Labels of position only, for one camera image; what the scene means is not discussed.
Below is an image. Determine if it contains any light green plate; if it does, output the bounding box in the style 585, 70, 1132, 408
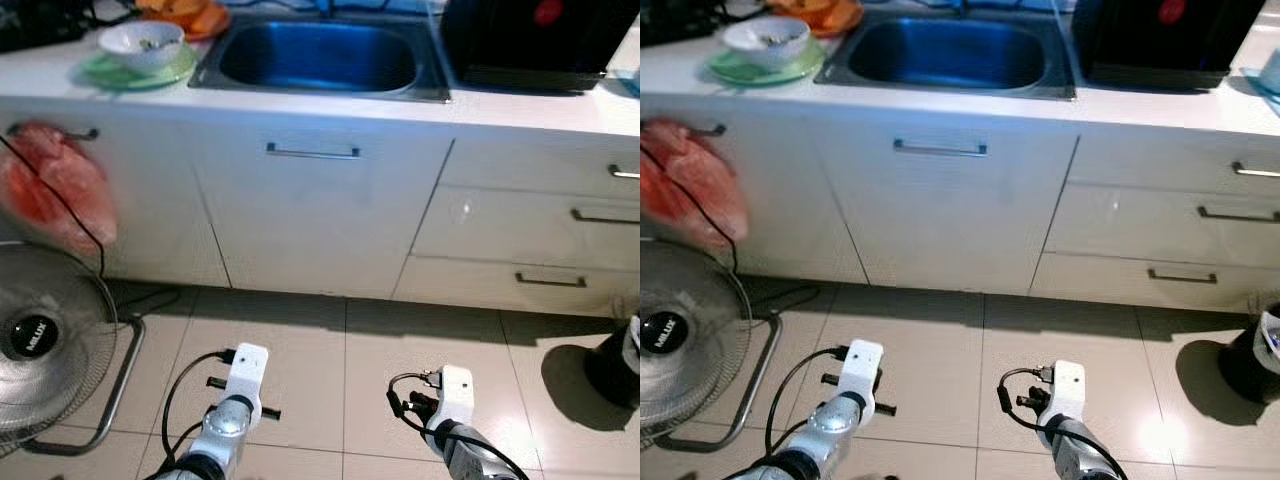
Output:
80, 42, 199, 93
705, 40, 823, 89

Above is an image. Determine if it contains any white ceramic bowl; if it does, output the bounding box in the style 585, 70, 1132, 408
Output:
98, 20, 187, 76
722, 15, 813, 71

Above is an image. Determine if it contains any white kitchen cabinet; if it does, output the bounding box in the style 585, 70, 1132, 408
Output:
640, 90, 1280, 313
0, 95, 641, 319

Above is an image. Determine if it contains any black kitchen appliance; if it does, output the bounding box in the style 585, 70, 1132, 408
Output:
440, 0, 641, 96
1070, 0, 1266, 93

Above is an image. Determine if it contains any black trash bin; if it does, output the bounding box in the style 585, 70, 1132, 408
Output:
1217, 305, 1280, 406
583, 315, 641, 411

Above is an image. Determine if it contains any stainless steel sink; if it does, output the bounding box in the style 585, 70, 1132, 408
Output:
188, 12, 453, 104
815, 10, 1079, 101

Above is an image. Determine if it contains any orange plate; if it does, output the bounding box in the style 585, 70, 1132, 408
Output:
765, 0, 866, 39
150, 0, 231, 41

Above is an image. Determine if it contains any black power strip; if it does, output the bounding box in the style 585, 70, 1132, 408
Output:
0, 0, 91, 51
640, 0, 723, 46

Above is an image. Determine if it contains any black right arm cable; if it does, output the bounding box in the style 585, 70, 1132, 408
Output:
385, 370, 531, 480
995, 367, 1136, 480

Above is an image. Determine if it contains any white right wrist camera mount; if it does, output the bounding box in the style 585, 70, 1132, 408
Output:
1040, 360, 1088, 421
428, 365, 476, 431

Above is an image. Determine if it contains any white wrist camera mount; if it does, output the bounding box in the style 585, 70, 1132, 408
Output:
225, 343, 271, 421
1040, 360, 1088, 421
428, 365, 476, 431
838, 338, 887, 411

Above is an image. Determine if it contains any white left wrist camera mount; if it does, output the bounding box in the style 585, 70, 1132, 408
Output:
225, 343, 271, 421
838, 338, 887, 411

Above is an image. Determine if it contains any thin black power cord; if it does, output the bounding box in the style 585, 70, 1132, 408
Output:
640, 148, 818, 309
0, 133, 183, 313

